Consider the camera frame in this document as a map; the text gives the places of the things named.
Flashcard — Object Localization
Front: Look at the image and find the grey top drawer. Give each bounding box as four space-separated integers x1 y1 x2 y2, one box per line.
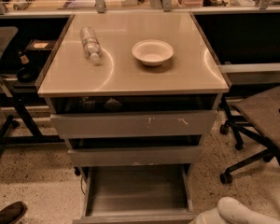
49 94 218 139

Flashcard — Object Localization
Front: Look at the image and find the black desk frame left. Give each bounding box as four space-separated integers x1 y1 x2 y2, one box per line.
0 75 64 147

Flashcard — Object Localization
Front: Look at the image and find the grey drawer cabinet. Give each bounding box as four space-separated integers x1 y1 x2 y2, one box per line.
35 11 231 173

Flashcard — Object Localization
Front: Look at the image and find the grey middle drawer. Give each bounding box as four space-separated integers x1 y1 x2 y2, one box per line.
68 136 202 167

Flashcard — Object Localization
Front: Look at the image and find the grey drawer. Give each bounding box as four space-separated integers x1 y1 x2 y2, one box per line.
68 136 202 167
73 164 195 224
49 94 218 139

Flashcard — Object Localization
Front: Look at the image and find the black shoe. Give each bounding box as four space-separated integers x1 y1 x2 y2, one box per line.
0 202 26 224

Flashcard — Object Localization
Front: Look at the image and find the grey bottom drawer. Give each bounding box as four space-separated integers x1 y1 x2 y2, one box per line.
73 164 195 224

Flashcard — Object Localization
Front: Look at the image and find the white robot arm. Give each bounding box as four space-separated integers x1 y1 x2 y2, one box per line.
189 197 280 224

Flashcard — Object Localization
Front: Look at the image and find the black office chair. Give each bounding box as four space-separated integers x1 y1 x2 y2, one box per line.
219 86 280 184

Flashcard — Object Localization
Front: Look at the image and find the white bowl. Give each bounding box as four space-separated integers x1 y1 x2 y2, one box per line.
132 39 174 66

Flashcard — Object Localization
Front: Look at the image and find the dark round object under desk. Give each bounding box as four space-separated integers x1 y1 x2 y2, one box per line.
17 66 38 82

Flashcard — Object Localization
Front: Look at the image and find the clear plastic water bottle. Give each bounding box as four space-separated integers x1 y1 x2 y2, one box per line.
79 27 101 61

